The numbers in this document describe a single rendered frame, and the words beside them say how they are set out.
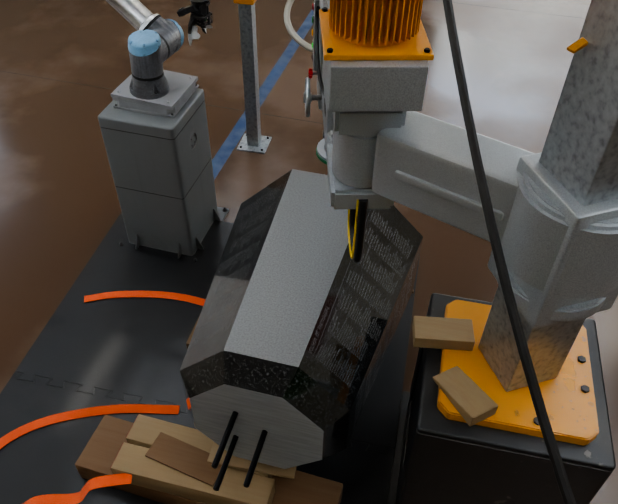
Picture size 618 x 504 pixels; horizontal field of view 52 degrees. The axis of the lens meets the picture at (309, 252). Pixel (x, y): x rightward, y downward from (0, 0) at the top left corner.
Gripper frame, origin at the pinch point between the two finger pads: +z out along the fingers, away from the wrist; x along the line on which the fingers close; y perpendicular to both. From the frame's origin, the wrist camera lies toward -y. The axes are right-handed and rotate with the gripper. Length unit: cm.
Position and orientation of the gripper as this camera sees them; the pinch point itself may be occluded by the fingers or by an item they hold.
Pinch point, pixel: (196, 39)
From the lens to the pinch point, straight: 324.4
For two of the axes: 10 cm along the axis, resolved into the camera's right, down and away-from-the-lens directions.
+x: 3.8, -6.3, 6.8
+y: 9.2, 3.1, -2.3
